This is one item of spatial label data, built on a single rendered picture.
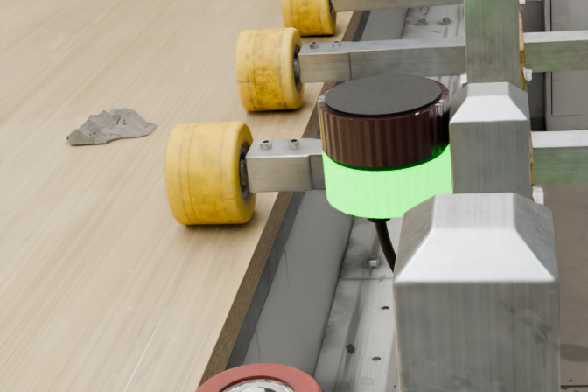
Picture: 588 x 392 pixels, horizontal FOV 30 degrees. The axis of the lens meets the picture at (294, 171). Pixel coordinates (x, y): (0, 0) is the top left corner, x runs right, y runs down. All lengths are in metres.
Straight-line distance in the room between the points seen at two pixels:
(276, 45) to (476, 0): 0.36
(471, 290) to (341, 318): 1.03
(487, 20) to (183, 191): 0.26
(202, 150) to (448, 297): 0.60
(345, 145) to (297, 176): 0.34
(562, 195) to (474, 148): 2.49
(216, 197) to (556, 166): 0.25
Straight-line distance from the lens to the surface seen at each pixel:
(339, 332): 1.24
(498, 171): 0.50
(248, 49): 1.06
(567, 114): 3.24
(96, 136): 1.07
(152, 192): 0.94
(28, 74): 1.33
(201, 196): 0.83
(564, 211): 2.90
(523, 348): 0.24
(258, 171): 0.83
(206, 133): 0.84
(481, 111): 0.49
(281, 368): 0.67
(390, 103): 0.49
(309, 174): 0.83
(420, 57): 1.05
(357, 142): 0.48
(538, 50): 1.05
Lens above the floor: 1.27
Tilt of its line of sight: 23 degrees down
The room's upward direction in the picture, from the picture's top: 6 degrees counter-clockwise
